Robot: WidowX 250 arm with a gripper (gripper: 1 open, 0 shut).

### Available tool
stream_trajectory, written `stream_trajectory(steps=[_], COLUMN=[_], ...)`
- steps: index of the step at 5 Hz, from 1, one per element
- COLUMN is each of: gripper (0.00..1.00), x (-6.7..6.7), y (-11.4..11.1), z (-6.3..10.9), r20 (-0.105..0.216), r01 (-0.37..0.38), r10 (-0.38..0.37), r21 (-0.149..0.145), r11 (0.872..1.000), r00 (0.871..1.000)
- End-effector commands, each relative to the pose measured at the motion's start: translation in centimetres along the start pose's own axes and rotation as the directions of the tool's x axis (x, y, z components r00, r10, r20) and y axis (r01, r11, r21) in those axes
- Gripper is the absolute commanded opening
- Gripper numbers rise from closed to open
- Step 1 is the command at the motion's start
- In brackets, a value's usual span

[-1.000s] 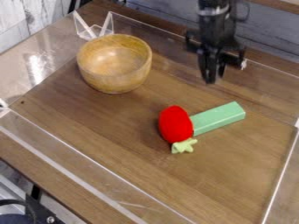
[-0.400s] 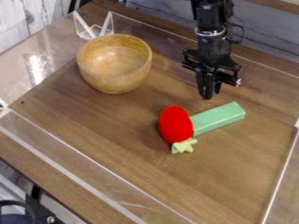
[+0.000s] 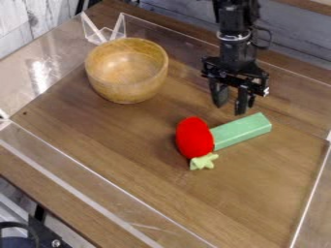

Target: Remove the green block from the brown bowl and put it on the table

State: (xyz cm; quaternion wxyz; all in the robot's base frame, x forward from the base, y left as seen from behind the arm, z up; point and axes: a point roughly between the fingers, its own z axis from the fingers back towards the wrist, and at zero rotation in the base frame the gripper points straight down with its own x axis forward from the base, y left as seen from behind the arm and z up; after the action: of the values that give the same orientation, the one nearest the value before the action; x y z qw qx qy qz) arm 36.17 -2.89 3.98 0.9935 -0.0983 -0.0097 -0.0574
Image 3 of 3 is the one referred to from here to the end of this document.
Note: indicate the black metal bracket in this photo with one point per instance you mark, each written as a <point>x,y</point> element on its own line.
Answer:
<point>50,239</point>

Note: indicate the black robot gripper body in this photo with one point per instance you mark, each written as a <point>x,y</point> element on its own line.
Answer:
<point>251,75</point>

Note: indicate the brown wooden bowl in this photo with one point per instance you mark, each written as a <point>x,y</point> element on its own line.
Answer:
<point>125,80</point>

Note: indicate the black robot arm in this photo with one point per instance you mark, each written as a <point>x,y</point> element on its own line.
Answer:
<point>234,68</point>

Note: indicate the clear acrylic table enclosure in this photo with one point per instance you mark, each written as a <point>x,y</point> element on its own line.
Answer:
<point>101,164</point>

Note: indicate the red plush strawberry toy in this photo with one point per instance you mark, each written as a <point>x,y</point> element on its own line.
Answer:
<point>197,143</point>

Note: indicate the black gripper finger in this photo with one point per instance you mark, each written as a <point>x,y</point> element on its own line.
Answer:
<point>245,101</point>
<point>219,92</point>

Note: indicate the green rectangular block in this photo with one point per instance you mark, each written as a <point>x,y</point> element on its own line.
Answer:
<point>241,130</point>

